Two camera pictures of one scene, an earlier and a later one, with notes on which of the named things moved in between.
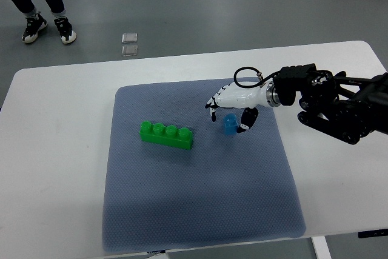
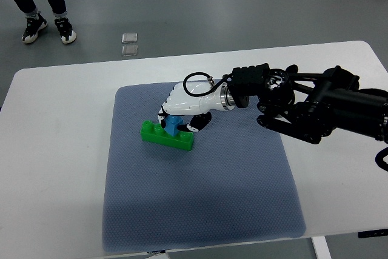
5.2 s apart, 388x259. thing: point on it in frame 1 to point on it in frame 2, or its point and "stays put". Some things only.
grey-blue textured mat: x=227 y=188 stays put
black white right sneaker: x=35 y=22 stays put
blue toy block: x=230 y=124 to x=172 y=123
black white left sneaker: x=65 y=29 stays put
